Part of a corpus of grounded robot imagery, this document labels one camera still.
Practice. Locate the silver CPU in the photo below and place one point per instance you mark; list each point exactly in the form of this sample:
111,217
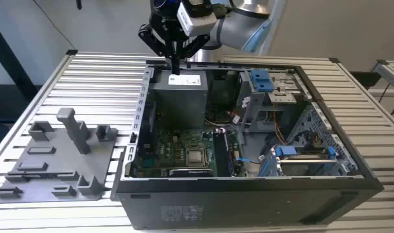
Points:
196,158

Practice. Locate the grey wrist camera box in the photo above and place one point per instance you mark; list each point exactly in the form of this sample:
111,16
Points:
196,21

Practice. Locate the blue carrier with disk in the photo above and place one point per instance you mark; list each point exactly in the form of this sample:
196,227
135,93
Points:
286,151

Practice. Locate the grey metal drive cage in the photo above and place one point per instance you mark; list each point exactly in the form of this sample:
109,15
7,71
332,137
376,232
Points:
280,97

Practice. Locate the black open PC case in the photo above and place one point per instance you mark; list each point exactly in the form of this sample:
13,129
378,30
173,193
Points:
216,206

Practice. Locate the RAM stick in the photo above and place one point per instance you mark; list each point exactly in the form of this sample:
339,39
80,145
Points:
43,173
227,157

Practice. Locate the small black hanging rod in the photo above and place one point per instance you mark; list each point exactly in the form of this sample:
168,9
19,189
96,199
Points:
79,4

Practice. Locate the black table corner cap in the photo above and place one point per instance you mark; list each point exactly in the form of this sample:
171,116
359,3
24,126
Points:
72,51
334,60

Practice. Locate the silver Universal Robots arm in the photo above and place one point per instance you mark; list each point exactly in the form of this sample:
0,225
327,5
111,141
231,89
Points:
239,26

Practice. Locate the grey power supply unit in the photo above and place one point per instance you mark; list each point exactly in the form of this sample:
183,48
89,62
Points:
179,106

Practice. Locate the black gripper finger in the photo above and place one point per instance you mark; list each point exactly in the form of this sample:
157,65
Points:
193,49
152,40

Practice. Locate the CPU socket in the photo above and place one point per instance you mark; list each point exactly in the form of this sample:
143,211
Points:
196,148

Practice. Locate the metal slat side table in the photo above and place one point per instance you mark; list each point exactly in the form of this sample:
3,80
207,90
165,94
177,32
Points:
391,72

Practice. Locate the green motherboard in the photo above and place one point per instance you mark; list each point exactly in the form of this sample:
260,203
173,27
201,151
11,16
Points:
171,145

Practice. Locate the grey plastic parts rack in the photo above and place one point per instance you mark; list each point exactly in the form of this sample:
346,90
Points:
60,165

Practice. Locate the black graphics card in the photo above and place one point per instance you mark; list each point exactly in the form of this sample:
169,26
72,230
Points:
189,172

